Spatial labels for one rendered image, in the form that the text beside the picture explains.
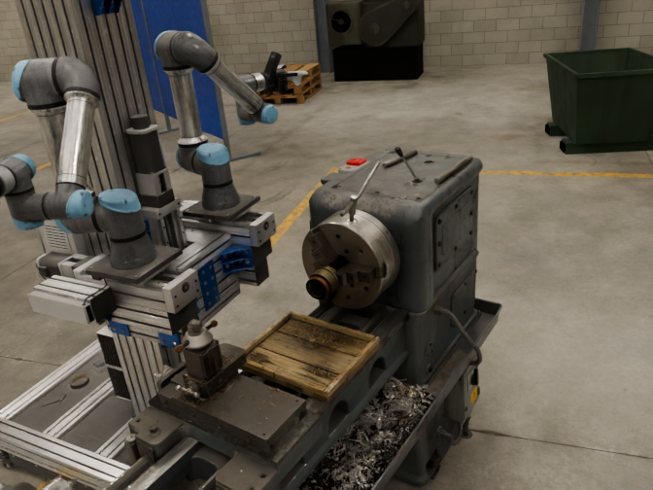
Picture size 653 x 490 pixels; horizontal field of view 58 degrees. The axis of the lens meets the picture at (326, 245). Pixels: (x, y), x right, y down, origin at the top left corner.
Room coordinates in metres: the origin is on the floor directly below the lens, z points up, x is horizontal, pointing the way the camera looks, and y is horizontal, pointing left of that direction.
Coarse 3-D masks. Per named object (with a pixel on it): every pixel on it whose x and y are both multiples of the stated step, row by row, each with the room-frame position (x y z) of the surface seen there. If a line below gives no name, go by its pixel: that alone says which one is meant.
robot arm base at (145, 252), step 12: (120, 240) 1.69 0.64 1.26; (132, 240) 1.69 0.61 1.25; (144, 240) 1.72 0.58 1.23; (120, 252) 1.68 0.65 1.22; (132, 252) 1.69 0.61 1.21; (144, 252) 1.70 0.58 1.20; (156, 252) 1.76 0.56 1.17; (120, 264) 1.67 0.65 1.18; (132, 264) 1.67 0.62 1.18; (144, 264) 1.69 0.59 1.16
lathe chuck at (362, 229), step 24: (336, 216) 1.77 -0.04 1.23; (360, 216) 1.75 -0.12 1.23; (336, 240) 1.70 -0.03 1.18; (360, 240) 1.65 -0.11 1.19; (384, 240) 1.68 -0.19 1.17; (312, 264) 1.77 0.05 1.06; (336, 264) 1.76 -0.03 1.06; (384, 264) 1.64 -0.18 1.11; (360, 288) 1.66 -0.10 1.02; (384, 288) 1.64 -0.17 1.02
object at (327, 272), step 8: (320, 272) 1.61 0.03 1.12; (328, 272) 1.61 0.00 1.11; (312, 280) 1.58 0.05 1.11; (320, 280) 1.58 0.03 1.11; (328, 280) 1.58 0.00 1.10; (336, 280) 1.60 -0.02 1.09; (312, 288) 1.62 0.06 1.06; (320, 288) 1.63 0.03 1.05; (328, 288) 1.57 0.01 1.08; (336, 288) 1.61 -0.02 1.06; (312, 296) 1.59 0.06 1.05; (320, 296) 1.58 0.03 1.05
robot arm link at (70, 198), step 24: (72, 72) 1.69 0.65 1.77; (72, 96) 1.66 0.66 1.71; (96, 96) 1.68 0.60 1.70; (72, 120) 1.61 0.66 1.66; (72, 144) 1.56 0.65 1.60; (72, 168) 1.52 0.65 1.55; (48, 192) 1.49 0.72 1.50; (72, 192) 1.47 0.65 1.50; (48, 216) 1.45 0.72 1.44; (72, 216) 1.45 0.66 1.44
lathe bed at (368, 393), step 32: (352, 320) 1.75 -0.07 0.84; (384, 320) 1.73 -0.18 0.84; (384, 352) 1.61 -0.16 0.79; (352, 384) 1.45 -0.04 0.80; (384, 384) 1.58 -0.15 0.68; (352, 416) 1.41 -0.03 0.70; (192, 448) 1.18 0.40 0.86; (320, 448) 1.28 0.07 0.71; (128, 480) 1.10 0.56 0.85; (160, 480) 1.09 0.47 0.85; (192, 480) 1.16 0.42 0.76; (288, 480) 1.17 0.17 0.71
